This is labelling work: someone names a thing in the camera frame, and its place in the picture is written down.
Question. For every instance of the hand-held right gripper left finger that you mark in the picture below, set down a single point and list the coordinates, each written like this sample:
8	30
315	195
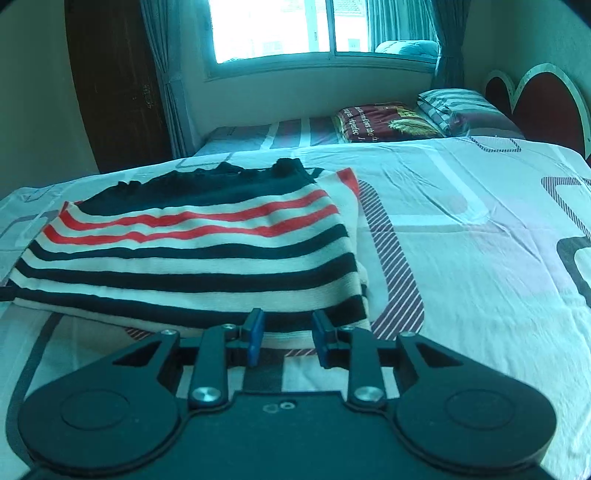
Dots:
255	339

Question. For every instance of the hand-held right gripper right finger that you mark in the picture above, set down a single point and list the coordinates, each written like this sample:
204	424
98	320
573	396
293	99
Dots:
323	339

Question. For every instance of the striped knit sweater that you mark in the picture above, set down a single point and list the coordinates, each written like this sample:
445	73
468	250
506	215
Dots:
194	258

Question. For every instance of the patterned white bed sheet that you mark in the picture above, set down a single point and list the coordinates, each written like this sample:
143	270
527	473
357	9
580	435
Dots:
461	258

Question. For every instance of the striped mattress cover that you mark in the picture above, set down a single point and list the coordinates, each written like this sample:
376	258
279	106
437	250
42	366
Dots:
277	134

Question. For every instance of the dark red printed pillow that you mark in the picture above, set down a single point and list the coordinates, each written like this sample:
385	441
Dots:
388	122

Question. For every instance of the striped pillow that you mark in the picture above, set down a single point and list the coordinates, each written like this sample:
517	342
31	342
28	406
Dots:
461	108

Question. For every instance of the teal curtain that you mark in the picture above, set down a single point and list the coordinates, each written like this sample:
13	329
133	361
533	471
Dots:
171	78
450	41

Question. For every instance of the dark wooden door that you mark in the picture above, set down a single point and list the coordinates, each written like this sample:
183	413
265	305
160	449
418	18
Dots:
115	87

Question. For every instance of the sliding glass window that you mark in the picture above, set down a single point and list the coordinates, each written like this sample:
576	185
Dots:
277	27

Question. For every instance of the sheer curtain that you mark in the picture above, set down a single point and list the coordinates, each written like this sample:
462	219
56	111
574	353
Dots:
401	21

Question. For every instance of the heart-shaped red headboard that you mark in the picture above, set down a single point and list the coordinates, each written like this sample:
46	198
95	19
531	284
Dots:
549	101

